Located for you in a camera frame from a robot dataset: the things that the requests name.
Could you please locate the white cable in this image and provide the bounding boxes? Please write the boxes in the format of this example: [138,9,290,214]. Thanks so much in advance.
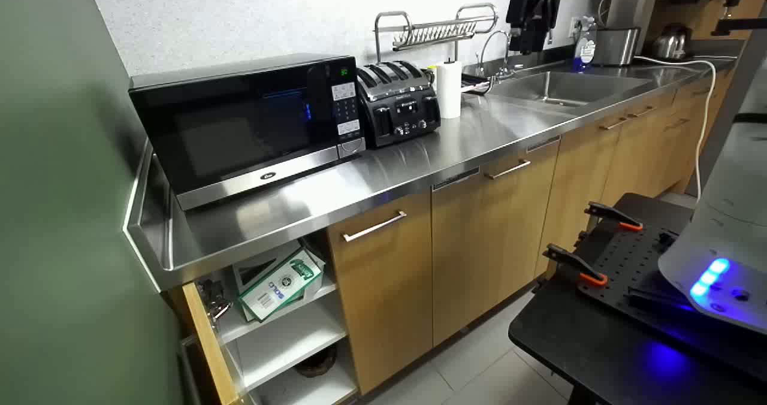
[633,56,718,200]

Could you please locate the black four-slot toaster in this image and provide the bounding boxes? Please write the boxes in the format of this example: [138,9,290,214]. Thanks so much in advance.
[357,61,442,149]

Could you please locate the black orange clamp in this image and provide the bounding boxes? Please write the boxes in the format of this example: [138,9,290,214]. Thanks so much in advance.
[584,201,644,232]
[542,243,608,288]

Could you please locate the wooden cupboard door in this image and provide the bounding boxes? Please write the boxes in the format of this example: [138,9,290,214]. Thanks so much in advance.
[601,102,676,207]
[180,282,241,405]
[431,143,561,347]
[535,116,624,277]
[650,84,720,196]
[326,192,434,395]

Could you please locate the steel dish rack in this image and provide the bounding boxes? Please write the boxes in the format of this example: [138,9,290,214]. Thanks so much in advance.
[374,2,499,64]

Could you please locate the steel sink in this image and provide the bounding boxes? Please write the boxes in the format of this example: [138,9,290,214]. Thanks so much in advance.
[488,71,655,108]

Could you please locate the steel kettle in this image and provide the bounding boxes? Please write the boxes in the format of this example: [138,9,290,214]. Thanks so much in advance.
[651,23,690,62]

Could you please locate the black steel microwave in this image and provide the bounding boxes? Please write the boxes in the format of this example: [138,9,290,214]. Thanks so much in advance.
[128,53,367,211]

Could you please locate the blue dish soap bottle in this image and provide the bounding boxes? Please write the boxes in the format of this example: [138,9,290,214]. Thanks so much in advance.
[572,16,599,71]

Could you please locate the paper towel roll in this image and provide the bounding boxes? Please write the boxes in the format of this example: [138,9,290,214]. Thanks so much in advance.
[436,59,463,120]

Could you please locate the steel tap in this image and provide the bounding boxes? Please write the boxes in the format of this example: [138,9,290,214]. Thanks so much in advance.
[478,30,517,81]

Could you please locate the green white box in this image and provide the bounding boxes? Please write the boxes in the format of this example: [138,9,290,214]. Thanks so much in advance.
[238,249,325,323]

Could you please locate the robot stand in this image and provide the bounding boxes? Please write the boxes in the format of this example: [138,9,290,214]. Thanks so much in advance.
[508,192,767,405]

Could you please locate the silver toaster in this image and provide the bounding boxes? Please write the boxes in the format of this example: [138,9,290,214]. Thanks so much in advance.
[594,26,641,67]

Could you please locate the black sink caddy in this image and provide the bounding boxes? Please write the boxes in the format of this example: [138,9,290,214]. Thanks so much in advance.
[461,72,496,95]

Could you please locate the camera on mount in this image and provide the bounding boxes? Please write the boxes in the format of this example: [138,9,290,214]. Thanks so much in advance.
[695,0,767,37]

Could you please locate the steel appliance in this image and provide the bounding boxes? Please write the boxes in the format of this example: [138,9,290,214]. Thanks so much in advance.
[604,0,711,53]

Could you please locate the dark round basket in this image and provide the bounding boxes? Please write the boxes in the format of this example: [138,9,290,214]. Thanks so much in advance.
[294,344,338,378]

